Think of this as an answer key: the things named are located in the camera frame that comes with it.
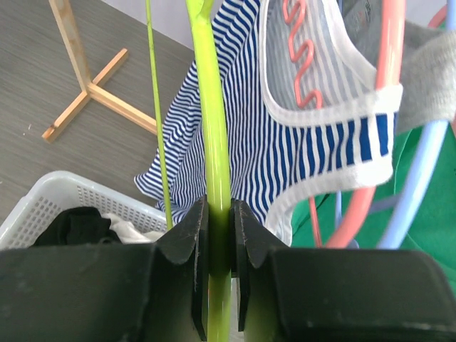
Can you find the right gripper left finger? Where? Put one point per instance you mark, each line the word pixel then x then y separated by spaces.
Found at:
pixel 110 292

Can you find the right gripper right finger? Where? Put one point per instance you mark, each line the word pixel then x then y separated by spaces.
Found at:
pixel 300 294

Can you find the black tank top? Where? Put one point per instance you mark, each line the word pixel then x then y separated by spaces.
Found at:
pixel 77 226

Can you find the lime green hanger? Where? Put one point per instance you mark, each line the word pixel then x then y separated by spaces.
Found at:
pixel 213 142

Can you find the blue white striped tank top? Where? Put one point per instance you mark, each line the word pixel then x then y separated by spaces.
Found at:
pixel 256 142

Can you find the pink hanger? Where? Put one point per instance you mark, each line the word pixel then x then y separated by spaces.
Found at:
pixel 318 84

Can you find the blue plastic hanger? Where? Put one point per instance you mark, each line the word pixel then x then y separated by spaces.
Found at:
pixel 415 153

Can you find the green tank top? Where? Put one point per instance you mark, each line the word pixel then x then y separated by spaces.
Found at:
pixel 433 228

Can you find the grey tank top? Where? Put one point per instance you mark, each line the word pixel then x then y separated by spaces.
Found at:
pixel 428 67

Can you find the white plastic laundry basket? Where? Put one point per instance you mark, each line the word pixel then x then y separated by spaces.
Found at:
pixel 61 190

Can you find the wooden clothes rack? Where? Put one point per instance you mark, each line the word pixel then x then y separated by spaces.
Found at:
pixel 91 88

